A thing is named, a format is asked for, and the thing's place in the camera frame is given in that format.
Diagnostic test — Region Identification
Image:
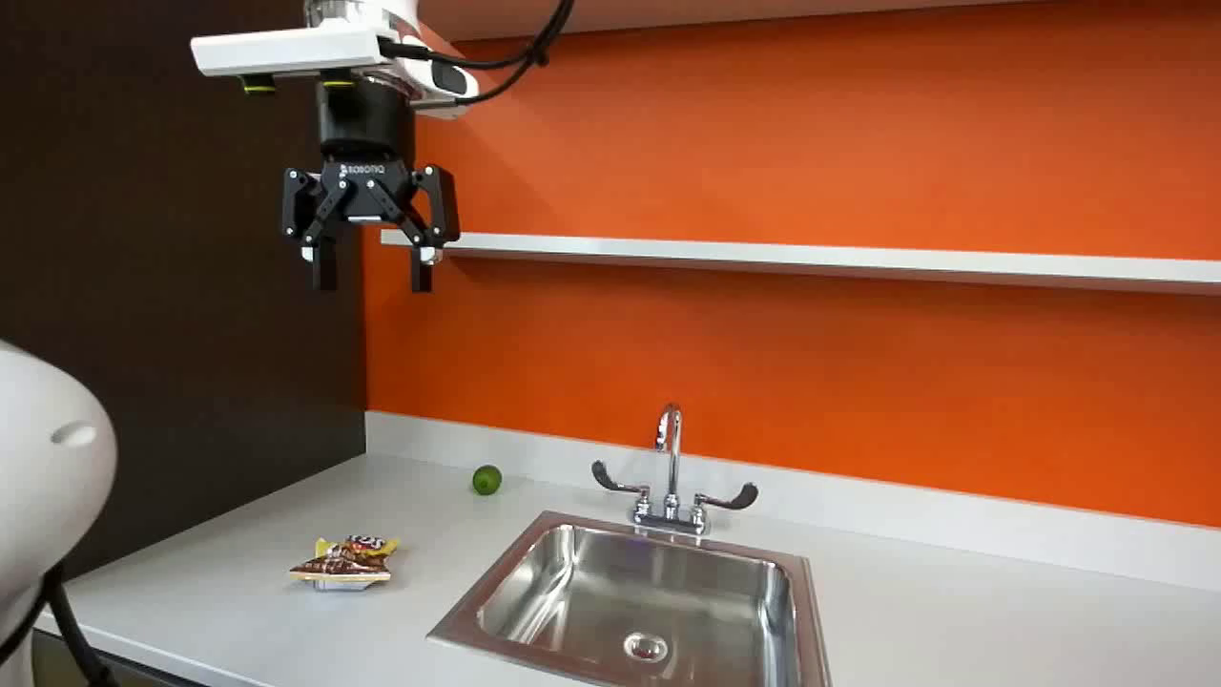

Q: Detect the dark wood cabinet panel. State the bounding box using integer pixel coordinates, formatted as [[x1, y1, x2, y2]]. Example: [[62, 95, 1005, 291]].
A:
[[0, 0, 370, 579]]

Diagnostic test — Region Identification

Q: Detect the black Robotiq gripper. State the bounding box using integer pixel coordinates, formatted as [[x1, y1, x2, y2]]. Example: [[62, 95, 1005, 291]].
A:
[[279, 82, 462, 297]]

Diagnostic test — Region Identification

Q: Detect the stainless steel sink basin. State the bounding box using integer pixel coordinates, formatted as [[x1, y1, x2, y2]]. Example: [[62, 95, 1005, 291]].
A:
[[429, 509, 838, 687]]

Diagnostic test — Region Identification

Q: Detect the chrome faucet with black handles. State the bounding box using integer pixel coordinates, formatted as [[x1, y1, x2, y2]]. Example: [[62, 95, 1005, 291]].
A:
[[589, 400, 763, 550]]

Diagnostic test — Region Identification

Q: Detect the long white wall shelf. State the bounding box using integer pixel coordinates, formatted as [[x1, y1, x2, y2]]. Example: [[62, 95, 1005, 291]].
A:
[[378, 226, 1221, 302]]

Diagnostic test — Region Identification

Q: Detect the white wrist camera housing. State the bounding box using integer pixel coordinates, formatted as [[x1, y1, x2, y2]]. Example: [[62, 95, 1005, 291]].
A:
[[188, 23, 486, 118]]

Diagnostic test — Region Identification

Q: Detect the colourful snack packet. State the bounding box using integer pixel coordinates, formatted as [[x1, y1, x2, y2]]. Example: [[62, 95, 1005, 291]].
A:
[[288, 531, 406, 597]]

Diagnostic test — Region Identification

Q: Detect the white counter backsplash strip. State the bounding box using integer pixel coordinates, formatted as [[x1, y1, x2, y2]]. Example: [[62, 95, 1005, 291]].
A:
[[361, 405, 1221, 600]]

